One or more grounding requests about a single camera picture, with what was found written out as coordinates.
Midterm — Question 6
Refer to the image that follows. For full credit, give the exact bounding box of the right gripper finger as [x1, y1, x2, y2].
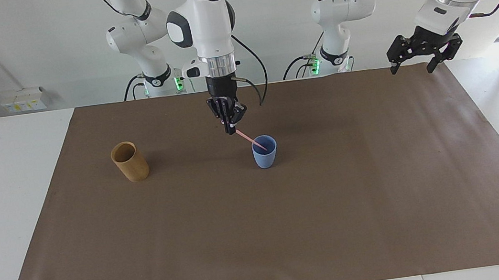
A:
[226, 96, 250, 134]
[206, 95, 236, 138]

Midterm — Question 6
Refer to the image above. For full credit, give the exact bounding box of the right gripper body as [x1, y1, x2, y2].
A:
[206, 72, 242, 109]

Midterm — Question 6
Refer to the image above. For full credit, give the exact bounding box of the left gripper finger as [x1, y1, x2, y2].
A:
[423, 34, 467, 75]
[384, 32, 424, 76]

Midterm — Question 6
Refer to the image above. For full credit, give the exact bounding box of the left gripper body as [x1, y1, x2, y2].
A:
[408, 20, 461, 53]

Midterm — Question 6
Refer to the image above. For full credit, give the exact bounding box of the pink chopstick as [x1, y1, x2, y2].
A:
[234, 126, 268, 155]

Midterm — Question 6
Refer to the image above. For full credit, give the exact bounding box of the blue cup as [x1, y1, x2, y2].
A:
[250, 133, 281, 171]

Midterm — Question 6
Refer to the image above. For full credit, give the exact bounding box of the bamboo cup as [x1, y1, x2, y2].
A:
[109, 139, 152, 185]

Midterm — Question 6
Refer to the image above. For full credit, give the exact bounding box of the white wall socket box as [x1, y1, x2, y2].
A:
[0, 85, 49, 116]

